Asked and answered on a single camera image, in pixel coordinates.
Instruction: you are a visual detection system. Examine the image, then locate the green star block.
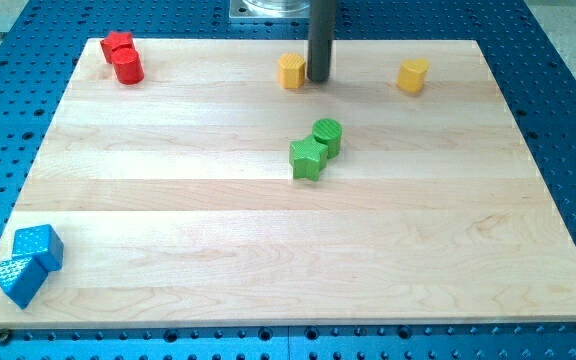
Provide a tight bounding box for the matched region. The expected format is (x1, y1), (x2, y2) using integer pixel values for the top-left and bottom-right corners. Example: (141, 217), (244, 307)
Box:
(289, 135), (328, 181)

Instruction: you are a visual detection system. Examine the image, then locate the green cylinder block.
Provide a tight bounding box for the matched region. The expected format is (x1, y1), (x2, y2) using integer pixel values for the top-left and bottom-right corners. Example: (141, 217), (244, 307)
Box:
(312, 118), (343, 159)

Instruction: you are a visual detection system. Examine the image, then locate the light wooden board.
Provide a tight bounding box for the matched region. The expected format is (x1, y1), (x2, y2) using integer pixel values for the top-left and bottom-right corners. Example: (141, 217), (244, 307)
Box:
(0, 38), (576, 329)

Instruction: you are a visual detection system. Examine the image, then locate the yellow hexagon block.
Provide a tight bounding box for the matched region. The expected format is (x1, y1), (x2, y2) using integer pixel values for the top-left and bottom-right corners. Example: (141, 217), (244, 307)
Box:
(278, 53), (306, 89)

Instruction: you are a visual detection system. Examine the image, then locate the yellow heart block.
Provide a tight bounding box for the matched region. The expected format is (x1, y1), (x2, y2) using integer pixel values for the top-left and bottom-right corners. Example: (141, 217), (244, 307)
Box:
(396, 58), (430, 93)

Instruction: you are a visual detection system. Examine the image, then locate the red cylinder block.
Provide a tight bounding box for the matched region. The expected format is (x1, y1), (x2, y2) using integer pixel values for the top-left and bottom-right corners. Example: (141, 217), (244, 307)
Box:
(111, 48), (144, 85)

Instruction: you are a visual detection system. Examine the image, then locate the red star block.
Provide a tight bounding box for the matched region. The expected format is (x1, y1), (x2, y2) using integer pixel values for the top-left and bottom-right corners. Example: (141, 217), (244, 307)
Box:
(100, 31), (134, 64)

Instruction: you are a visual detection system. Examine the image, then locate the blue cube block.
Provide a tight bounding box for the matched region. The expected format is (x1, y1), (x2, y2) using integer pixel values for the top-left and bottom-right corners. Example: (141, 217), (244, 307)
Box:
(12, 224), (64, 272)

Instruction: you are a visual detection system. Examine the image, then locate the blue triangle block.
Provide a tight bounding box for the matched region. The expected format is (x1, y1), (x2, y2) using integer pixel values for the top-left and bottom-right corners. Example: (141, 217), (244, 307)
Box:
(0, 256), (48, 309)

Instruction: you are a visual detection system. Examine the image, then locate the blue perforated metal table plate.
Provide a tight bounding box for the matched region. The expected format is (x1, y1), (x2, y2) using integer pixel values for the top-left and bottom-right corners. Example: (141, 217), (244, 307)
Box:
(0, 1), (576, 359)

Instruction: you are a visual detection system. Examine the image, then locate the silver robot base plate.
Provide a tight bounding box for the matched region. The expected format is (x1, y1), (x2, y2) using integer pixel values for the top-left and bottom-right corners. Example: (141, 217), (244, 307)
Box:
(229, 0), (310, 19)

